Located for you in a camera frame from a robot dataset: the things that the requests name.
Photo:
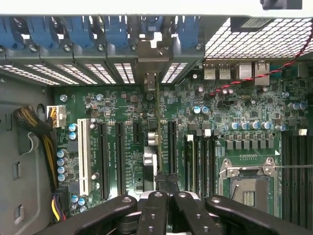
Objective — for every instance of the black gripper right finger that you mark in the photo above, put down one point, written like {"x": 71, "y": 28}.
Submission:
{"x": 193, "y": 215}

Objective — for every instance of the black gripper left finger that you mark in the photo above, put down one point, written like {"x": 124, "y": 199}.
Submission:
{"x": 156, "y": 215}

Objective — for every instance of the CPU socket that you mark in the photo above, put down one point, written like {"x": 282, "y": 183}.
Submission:
{"x": 249, "y": 188}

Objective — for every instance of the long black expansion slot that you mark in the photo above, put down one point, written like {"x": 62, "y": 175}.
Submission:
{"x": 172, "y": 147}
{"x": 120, "y": 159}
{"x": 104, "y": 159}

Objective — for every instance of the short black expansion slot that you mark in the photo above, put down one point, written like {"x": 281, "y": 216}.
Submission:
{"x": 137, "y": 133}

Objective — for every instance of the white PCI expansion slot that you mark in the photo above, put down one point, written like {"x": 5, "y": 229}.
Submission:
{"x": 83, "y": 156}

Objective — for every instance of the thin socket locking lever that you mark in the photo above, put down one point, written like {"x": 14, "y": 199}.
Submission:
{"x": 293, "y": 166}

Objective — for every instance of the green motherboard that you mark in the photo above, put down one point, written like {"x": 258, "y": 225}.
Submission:
{"x": 115, "y": 107}

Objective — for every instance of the white power connector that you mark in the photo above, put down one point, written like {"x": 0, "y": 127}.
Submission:
{"x": 58, "y": 116}

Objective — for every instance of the open black PC case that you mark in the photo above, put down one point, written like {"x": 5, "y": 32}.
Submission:
{"x": 24, "y": 156}

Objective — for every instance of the silver USB port block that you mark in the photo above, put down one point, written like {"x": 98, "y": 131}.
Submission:
{"x": 216, "y": 72}

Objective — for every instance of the silver network port block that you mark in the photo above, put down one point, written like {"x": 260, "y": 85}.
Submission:
{"x": 261, "y": 73}

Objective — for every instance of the blue slot retention latch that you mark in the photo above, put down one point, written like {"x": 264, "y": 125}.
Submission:
{"x": 9, "y": 31}
{"x": 41, "y": 31}
{"x": 188, "y": 31}
{"x": 116, "y": 31}
{"x": 80, "y": 31}

